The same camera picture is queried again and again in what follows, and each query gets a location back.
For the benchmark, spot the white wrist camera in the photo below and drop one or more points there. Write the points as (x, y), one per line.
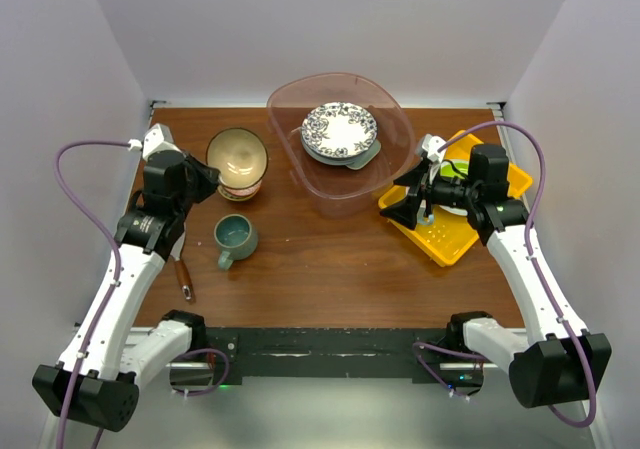
(430, 148)
(157, 139)

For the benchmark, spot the white rimmed plate under green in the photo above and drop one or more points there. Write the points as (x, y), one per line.
(454, 210)

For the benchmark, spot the green rimmed lettered plate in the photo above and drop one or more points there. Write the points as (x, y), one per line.
(332, 151)

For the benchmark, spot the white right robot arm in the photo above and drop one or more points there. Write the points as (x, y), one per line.
(559, 360)

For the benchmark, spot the clear pink plastic bin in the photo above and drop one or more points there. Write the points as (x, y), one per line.
(336, 191)

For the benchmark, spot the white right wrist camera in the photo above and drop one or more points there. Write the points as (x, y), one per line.
(430, 148)

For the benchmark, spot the teal ceramic mug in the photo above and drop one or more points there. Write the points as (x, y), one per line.
(236, 238)

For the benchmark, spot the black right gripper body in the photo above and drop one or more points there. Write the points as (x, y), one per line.
(445, 192)

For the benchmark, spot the pale green divided dish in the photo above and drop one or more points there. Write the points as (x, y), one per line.
(361, 160)

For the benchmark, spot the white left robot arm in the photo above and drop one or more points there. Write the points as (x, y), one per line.
(96, 380)

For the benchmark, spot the black mounting base plate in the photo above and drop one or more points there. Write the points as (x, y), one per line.
(307, 353)

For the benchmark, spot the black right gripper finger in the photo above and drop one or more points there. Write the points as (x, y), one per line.
(404, 212)
(416, 180)

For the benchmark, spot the beige ceramic bowl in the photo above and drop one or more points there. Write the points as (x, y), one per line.
(239, 155)

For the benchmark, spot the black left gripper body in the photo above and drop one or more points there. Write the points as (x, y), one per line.
(184, 200)

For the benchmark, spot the blue patterned bottom plate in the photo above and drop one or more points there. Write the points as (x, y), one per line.
(340, 120)

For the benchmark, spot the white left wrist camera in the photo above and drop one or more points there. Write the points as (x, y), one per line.
(157, 139)

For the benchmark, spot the white yellow rimmed bowl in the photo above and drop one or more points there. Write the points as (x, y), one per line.
(235, 197)

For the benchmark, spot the spatula with wooden handle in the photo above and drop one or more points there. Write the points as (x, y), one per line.
(182, 273)

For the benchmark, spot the lime green plate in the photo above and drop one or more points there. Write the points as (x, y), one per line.
(454, 169)

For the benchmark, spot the light blue white mug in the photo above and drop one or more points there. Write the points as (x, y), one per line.
(425, 219)

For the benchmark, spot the red patterned bowl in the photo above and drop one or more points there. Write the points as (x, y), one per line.
(254, 188)

